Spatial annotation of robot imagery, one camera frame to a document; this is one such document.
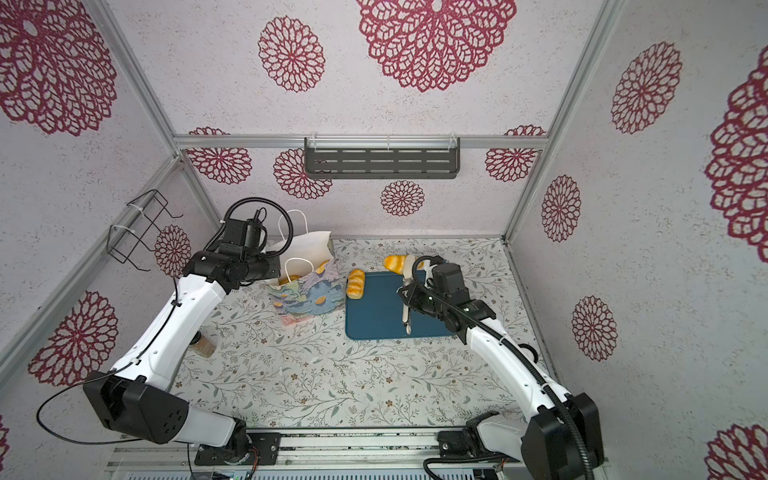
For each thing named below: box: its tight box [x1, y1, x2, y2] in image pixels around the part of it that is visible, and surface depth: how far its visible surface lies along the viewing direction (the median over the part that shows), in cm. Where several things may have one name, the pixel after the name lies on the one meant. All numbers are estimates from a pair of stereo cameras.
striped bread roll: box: [346, 268, 365, 300], surface depth 105 cm
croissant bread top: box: [383, 255, 407, 275], surface depth 87 cm
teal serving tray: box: [345, 271, 455, 340], surface depth 95 cm
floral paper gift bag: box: [269, 209, 344, 326], surface depth 83 cm
